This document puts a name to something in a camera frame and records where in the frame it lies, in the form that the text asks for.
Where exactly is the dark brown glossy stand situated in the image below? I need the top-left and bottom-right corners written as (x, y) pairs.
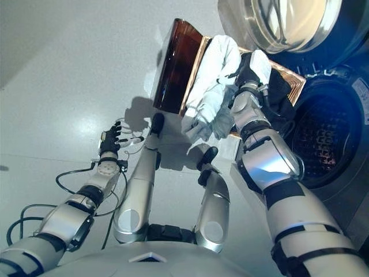
top-left (152, 17), bottom-right (209, 117)

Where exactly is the left silver robot leg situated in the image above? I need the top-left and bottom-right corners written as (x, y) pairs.
top-left (113, 113), bottom-right (165, 245)

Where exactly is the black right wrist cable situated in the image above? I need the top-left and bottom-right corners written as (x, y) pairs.
top-left (258, 83), bottom-right (296, 136)

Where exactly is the brown wicker laundry basket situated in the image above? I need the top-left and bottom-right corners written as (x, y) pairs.
top-left (178, 36), bottom-right (307, 141)

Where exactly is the grey robot torso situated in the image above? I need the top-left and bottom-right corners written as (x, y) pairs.
top-left (56, 222), bottom-right (243, 277)

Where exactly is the grey washing machine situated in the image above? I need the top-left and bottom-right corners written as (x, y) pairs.
top-left (284, 62), bottom-right (369, 254)

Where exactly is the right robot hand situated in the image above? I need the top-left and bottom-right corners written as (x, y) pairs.
top-left (234, 49), bottom-right (272, 91)

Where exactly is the round glass washer door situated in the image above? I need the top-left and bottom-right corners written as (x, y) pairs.
top-left (216, 0), bottom-right (348, 55)

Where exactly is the white garment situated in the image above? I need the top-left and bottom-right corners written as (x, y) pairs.
top-left (180, 33), bottom-right (243, 143)

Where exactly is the black sweater with orange cuffs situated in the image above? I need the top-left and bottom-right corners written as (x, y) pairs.
top-left (259, 68), bottom-right (296, 125)

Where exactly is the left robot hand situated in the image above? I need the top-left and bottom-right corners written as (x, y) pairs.
top-left (99, 120), bottom-right (145, 159)

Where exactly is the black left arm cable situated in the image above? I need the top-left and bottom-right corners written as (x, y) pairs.
top-left (5, 161), bottom-right (129, 252)

